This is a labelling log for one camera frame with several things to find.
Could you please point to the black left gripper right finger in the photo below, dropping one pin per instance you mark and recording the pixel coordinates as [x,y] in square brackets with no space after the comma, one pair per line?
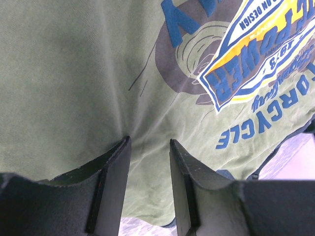
[209,204]

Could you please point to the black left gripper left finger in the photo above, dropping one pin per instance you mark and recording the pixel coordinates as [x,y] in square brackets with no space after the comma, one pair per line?
[86,201]

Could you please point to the green graphic tank top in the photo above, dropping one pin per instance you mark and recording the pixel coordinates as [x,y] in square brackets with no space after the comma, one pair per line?
[228,79]

